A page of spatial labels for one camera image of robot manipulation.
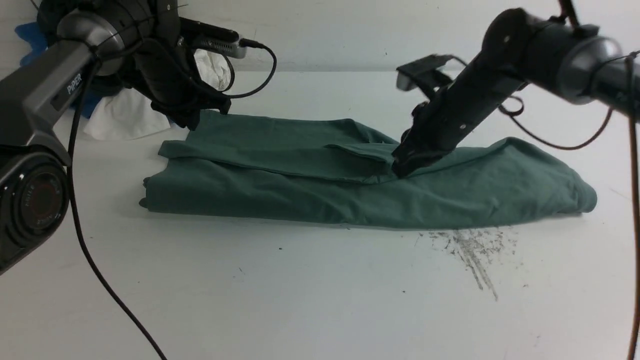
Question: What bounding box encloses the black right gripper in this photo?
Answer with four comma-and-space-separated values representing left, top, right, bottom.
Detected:
391, 102, 471, 178

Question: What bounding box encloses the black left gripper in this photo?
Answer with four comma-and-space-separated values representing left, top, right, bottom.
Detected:
150, 88, 232, 130

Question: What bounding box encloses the green long-sleeved shirt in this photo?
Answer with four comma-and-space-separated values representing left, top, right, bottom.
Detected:
140, 111, 598, 230

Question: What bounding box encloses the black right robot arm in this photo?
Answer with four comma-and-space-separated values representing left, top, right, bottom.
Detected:
391, 7, 639, 177

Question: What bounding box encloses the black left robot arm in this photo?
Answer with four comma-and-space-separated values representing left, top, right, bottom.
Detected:
1, 0, 231, 272

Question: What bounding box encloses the white crumpled shirt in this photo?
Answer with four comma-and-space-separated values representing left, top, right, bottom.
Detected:
82, 49, 235, 141

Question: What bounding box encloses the blue crumpled garment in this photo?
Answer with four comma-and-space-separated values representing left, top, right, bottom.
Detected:
14, 22, 103, 119

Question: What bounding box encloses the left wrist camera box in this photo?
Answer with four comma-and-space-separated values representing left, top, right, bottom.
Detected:
179, 17, 247, 59

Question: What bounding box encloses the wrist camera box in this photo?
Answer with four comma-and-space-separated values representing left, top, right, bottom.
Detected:
395, 54, 468, 101
179, 17, 247, 59

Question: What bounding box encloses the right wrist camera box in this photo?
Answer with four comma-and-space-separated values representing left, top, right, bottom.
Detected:
395, 54, 468, 101

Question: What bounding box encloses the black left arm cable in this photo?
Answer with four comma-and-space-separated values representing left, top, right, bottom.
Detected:
67, 39, 278, 360

